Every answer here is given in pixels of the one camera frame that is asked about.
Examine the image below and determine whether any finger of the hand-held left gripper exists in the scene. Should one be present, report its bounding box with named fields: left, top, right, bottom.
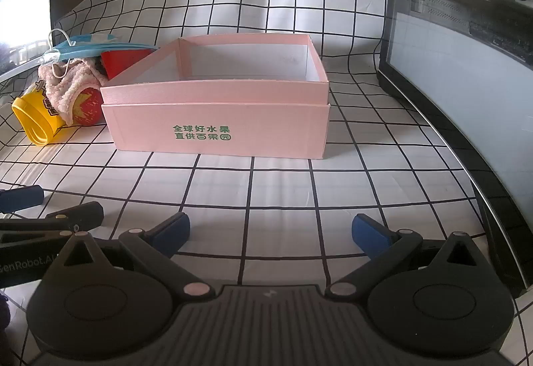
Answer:
left=0, top=185, right=45, bottom=213
left=0, top=201, right=105, bottom=233

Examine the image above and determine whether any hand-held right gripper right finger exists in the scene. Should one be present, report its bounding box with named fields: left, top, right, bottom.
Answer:
left=325, top=214, right=484, bottom=303

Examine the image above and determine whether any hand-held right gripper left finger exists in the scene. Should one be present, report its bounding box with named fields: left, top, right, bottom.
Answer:
left=62, top=213, right=216, bottom=303

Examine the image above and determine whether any pink cardboard box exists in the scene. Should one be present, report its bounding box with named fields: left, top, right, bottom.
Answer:
left=100, top=34, right=331, bottom=161

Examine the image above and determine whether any pink striped fluffy sock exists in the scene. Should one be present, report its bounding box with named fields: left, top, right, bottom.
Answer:
left=37, top=57, right=110, bottom=126

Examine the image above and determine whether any red envelope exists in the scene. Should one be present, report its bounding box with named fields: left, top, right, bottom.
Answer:
left=101, top=50, right=154, bottom=80

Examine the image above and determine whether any blue face mask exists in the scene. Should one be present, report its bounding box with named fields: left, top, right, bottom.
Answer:
left=44, top=30, right=157, bottom=77

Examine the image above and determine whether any yellow plastic cup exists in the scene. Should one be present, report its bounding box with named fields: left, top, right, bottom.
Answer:
left=11, top=81, right=105, bottom=147

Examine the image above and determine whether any white black checked tablecloth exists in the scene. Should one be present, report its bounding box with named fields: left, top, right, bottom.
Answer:
left=0, top=0, right=533, bottom=366

